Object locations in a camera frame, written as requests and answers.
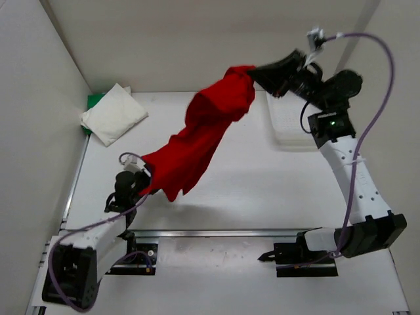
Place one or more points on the red t shirt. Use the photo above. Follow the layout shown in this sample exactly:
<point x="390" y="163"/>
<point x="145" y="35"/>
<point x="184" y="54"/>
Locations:
<point x="179" y="165"/>

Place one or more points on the white plastic basket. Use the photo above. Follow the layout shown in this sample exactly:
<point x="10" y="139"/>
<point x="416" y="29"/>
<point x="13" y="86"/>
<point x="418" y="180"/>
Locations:
<point x="284" y="115"/>

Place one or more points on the green t shirt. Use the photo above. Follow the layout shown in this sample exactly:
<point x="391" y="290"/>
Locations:
<point x="92" y="101"/>

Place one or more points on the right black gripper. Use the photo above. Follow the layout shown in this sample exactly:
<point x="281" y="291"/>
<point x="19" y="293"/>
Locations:
<point x="276" y="79"/>

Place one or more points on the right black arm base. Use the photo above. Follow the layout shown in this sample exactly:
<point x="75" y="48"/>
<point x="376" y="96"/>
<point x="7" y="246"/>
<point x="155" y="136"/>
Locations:
<point x="295" y="260"/>

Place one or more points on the white t shirt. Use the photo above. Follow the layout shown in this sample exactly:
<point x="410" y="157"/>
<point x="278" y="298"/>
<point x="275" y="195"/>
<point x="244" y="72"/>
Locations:
<point x="114" y="114"/>

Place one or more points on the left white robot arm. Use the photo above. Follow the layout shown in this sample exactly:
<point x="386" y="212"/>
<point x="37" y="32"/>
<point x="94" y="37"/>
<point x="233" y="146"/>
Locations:
<point x="78" y="260"/>

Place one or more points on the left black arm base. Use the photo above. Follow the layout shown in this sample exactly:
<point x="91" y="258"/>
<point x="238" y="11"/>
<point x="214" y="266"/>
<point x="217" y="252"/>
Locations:
<point x="141" y="258"/>

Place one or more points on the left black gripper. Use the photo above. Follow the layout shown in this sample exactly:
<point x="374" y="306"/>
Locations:
<point x="142" y="174"/>

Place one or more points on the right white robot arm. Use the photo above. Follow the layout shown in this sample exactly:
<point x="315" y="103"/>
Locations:
<point x="369" y="223"/>

